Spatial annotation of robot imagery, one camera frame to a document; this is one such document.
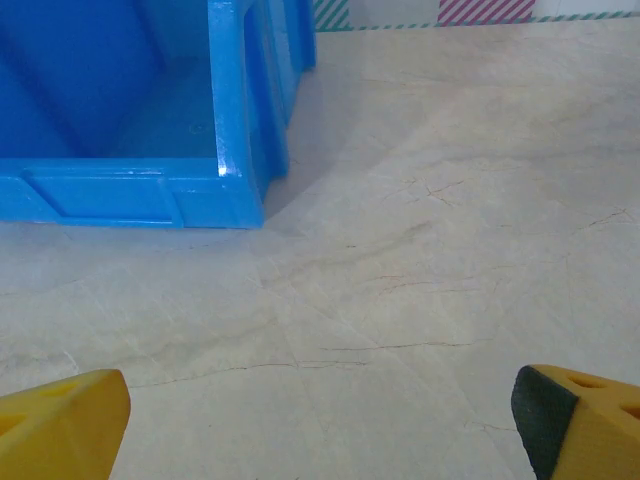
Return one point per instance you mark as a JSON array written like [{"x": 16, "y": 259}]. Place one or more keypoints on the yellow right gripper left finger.
[{"x": 60, "y": 430}]

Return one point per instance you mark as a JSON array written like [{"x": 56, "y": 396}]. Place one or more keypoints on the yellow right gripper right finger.
[{"x": 590, "y": 435}]

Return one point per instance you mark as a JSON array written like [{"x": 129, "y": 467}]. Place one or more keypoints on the teal striped tape strip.
[{"x": 575, "y": 19}]

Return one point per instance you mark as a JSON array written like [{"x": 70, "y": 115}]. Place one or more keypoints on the blue plastic bin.
[{"x": 125, "y": 200}]

